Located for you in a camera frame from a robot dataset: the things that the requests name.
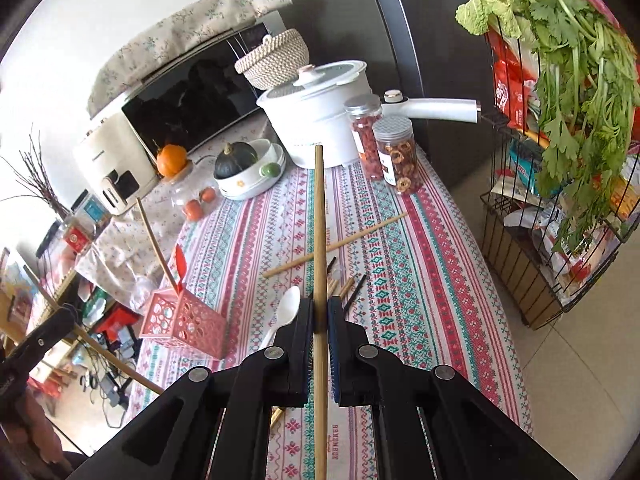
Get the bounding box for blue label jar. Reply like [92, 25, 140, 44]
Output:
[75, 192, 114, 234]

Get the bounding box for woven lidded basket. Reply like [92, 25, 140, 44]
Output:
[234, 29, 310, 91]

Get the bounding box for jar of red dried fruit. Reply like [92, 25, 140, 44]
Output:
[344, 94, 385, 181]

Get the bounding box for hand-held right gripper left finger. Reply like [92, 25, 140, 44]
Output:
[67, 301, 316, 480]

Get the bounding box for red flat utensil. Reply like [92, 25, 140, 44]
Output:
[172, 244, 189, 293]

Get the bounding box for floral microwave cover cloth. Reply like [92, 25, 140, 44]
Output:
[87, 0, 294, 118]

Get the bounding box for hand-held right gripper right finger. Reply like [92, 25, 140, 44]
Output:
[326, 298, 576, 480]

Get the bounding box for green pumpkin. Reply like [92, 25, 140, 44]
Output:
[214, 142, 259, 180]

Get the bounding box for small-print floral cabinet cloth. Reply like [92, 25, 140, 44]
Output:
[75, 199, 197, 312]

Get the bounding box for white electric pot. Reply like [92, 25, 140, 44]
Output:
[256, 60, 482, 169]

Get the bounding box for cream air fryer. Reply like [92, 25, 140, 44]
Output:
[73, 112, 162, 217]

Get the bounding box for dried branches in vase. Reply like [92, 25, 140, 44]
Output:
[0, 129, 69, 222]

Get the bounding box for red snack packet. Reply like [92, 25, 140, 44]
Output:
[492, 25, 540, 130]

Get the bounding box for black door microwave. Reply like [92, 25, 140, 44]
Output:
[120, 27, 274, 157]

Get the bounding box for patterned striped tablecloth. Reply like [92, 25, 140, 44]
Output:
[122, 147, 535, 480]

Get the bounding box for pink perforated utensil holder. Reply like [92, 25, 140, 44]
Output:
[142, 287, 228, 361]

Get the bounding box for white ceramic bowl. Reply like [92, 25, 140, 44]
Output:
[215, 138, 287, 201]

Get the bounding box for white plastic spoon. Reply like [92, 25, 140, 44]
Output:
[258, 286, 302, 351]

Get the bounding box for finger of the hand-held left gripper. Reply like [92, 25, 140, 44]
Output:
[7, 306, 77, 377]

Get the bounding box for black wire rack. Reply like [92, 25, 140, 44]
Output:
[479, 10, 640, 331]

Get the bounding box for red cardboard box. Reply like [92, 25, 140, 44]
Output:
[94, 305, 144, 342]

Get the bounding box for jar of dried ring slices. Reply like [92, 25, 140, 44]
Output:
[372, 115, 419, 196]

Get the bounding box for person's left hand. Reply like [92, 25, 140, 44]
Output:
[21, 392, 64, 465]

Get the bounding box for green leafy herb bunch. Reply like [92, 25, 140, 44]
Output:
[517, 0, 639, 257]

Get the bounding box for red label jar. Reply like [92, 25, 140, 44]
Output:
[62, 220, 97, 257]

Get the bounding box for wooden chopstick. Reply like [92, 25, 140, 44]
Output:
[312, 145, 329, 480]
[22, 266, 166, 396]
[333, 276, 357, 303]
[136, 198, 182, 293]
[263, 212, 409, 279]

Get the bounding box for dark grey refrigerator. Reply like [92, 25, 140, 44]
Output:
[265, 0, 502, 192]

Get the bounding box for large orange tangerine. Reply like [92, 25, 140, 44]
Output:
[156, 143, 191, 179]

